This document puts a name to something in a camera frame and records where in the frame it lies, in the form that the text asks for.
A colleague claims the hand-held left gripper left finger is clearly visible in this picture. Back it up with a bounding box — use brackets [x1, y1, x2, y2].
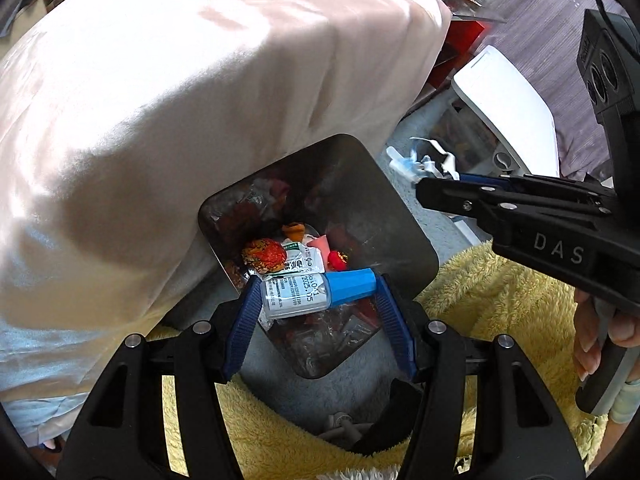
[56, 287, 263, 480]

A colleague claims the small bottle with blue cap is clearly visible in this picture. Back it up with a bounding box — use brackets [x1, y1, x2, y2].
[259, 267, 377, 321]

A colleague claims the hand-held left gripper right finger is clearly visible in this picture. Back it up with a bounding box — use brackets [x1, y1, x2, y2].
[375, 274, 586, 480]

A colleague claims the light blue cloth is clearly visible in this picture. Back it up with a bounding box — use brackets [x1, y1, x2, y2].
[0, 320, 168, 443]

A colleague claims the yellow fluffy blanket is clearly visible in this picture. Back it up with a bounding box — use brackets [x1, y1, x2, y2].
[150, 242, 608, 480]

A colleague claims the white green printed sachet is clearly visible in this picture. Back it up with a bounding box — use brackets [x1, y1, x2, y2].
[257, 239, 326, 278]

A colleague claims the dark glass side table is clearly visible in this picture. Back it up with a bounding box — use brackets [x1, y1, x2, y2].
[440, 0, 508, 23]

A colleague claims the white plastic connector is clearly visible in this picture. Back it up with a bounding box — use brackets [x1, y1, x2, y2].
[320, 412, 373, 441]

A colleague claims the red orange wrapper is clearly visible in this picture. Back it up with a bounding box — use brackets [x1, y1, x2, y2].
[243, 238, 287, 276]

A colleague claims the white storage box lid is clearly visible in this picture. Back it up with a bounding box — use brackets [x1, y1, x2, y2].
[451, 45, 560, 178]

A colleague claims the red box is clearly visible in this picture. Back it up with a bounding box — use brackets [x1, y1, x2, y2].
[425, 20, 486, 91]

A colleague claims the white fleece cloth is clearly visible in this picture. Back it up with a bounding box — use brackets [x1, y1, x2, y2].
[320, 467, 401, 480]

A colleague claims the person's right hand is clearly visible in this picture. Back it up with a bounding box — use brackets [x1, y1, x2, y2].
[574, 290, 640, 382]

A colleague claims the purple curtain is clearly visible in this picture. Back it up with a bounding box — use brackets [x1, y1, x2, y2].
[480, 0, 640, 181]

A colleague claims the dark trash bin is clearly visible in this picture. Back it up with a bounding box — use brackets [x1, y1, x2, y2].
[165, 133, 440, 380]

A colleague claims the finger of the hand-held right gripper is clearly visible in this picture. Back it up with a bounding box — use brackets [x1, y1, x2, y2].
[460, 172, 616, 205]
[416, 176, 615, 243]

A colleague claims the clear plastic wrapper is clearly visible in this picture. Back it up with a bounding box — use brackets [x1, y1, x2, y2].
[387, 135, 461, 181]

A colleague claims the crinkled clear plastic bag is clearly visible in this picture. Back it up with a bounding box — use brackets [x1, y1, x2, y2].
[270, 305, 381, 376]

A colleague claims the grey plastic storage box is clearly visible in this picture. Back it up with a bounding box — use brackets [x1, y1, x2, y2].
[430, 100, 503, 173]

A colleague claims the pink satin cloth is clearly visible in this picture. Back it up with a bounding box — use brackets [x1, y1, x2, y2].
[0, 0, 453, 331]

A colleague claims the person's right forearm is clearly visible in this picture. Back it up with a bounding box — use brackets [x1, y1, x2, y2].
[590, 377, 640, 473]

